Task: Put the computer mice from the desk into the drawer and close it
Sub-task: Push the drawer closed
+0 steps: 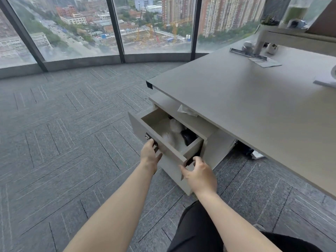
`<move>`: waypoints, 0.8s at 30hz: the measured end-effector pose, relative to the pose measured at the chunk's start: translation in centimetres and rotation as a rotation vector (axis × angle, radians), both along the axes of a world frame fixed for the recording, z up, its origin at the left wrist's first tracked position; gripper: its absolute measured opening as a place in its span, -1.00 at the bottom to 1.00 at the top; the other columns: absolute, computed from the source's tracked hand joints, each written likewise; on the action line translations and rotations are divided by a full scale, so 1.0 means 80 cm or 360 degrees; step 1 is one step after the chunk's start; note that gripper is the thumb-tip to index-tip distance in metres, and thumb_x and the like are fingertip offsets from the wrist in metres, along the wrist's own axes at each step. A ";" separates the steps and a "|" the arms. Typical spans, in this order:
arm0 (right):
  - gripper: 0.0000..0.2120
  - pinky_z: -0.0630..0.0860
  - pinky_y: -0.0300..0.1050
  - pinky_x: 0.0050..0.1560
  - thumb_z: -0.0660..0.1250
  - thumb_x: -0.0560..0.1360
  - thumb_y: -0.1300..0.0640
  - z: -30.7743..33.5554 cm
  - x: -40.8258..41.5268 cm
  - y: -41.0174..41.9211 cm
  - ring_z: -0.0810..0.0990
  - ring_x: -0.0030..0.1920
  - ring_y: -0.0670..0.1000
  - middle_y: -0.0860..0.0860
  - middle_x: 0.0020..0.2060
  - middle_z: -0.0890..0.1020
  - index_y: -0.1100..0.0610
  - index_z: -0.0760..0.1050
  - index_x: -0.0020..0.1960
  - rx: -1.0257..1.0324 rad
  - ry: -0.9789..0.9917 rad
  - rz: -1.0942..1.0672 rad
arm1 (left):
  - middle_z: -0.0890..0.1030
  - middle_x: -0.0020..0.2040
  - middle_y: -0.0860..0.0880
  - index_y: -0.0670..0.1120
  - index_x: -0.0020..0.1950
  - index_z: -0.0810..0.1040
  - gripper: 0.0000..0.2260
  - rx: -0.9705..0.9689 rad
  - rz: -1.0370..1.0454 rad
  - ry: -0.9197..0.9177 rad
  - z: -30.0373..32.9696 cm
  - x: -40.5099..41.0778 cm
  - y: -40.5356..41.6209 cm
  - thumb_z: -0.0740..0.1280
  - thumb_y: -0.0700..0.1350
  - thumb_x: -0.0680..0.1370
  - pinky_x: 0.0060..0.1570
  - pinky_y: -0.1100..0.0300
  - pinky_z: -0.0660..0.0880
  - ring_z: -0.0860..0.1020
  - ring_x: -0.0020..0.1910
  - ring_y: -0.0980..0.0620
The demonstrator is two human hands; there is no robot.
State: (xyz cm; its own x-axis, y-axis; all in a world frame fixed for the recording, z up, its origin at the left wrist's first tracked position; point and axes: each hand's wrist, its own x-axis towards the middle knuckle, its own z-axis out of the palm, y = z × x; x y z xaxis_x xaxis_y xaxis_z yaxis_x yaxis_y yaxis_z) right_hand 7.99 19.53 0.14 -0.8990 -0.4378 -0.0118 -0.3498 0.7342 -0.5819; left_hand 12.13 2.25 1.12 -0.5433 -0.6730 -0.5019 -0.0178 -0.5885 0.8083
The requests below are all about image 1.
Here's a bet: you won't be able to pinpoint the dark window frame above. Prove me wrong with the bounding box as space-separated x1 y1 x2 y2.
0 0 206 73

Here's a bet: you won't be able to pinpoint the clear jar with green contents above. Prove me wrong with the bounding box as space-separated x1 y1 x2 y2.
279 0 311 27

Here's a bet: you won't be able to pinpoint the person's left hand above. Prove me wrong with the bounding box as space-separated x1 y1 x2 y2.
140 139 163 176

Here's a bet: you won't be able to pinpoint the metal cable tray strip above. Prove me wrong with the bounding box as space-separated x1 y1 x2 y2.
229 47 268 61

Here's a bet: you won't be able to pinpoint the white paper sheet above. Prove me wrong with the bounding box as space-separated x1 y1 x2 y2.
313 75 336 89

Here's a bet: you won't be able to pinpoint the white plastic bag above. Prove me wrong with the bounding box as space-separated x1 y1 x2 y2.
157 118 185 147

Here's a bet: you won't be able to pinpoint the small green potted plant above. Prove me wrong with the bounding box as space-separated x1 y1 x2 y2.
260 0 292 26

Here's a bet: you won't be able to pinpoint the black rounded object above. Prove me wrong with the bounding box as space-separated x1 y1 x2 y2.
180 128 199 146

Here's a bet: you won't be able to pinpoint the white crumpled tissue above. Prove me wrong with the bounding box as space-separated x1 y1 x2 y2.
177 104 199 118

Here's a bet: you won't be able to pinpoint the person's right forearm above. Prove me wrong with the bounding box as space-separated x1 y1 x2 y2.
194 190 283 252

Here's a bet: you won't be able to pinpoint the white desk shelf riser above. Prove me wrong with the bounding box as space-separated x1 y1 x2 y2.
251 23 336 57

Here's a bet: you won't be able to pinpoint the beige drawer cabinet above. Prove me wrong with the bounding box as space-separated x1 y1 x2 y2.
148 91 237 196

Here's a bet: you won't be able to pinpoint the white paper packet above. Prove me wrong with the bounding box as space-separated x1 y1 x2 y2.
248 57 283 68

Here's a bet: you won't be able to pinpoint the black trousers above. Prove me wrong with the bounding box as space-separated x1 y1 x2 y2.
167 201 324 252

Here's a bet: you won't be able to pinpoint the person's right hand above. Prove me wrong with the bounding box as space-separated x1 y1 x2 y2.
178 156 218 196

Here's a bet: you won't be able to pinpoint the person's left forearm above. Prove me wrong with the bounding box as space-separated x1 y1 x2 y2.
63 161 158 252

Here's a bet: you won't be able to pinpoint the beige drawer with metal handle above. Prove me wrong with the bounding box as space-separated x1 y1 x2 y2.
128 106 210 182

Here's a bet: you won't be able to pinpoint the brown board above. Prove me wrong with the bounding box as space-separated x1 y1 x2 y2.
307 0 336 37

